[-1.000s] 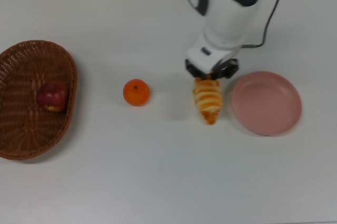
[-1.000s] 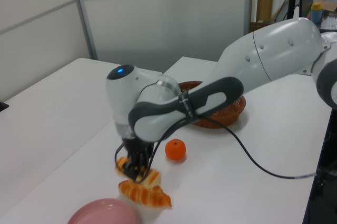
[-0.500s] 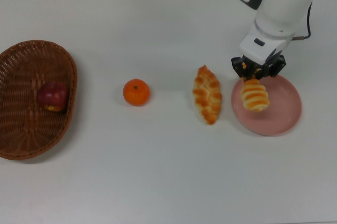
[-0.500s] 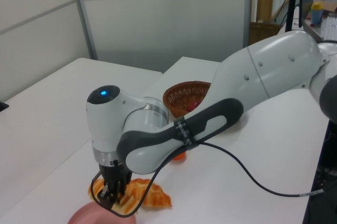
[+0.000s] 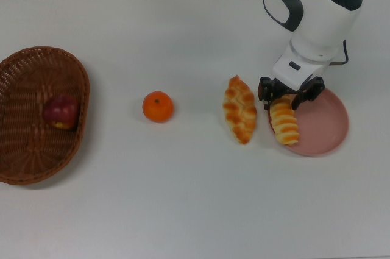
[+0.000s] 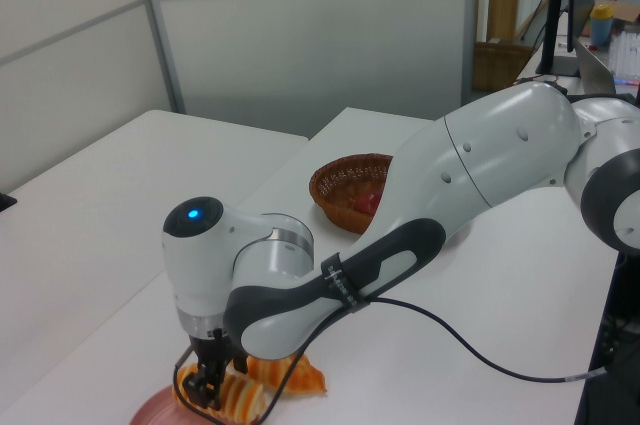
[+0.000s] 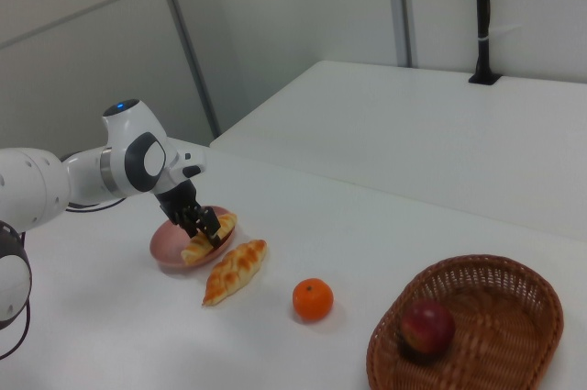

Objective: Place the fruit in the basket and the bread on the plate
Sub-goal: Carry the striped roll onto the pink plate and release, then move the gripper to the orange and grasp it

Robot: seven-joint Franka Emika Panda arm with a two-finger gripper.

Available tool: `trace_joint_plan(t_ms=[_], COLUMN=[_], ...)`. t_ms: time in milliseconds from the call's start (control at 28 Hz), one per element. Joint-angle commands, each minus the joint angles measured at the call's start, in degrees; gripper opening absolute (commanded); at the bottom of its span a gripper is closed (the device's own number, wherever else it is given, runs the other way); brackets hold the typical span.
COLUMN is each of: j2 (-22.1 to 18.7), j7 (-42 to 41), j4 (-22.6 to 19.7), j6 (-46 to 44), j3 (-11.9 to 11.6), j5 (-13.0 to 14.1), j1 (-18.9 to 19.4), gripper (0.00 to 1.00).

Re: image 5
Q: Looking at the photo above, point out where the braided toy bread loaf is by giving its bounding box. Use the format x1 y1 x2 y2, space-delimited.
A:
222 74 258 146

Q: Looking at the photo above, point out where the red toy apple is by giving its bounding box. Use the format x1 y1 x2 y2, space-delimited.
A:
42 94 80 130

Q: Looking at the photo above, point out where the striped toy bread roll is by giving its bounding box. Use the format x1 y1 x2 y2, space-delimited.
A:
269 94 301 146

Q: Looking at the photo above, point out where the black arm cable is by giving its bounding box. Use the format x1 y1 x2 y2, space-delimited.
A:
330 39 350 66

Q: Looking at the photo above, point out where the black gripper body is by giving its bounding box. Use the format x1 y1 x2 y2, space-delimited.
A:
274 79 301 97

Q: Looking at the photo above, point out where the orange toy tangerine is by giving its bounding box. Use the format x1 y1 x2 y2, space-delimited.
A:
142 90 174 124

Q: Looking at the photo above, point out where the pink plate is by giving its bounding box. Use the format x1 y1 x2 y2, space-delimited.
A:
267 90 350 158

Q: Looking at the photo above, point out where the brown woven basket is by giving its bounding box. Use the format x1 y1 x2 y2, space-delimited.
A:
0 46 91 185

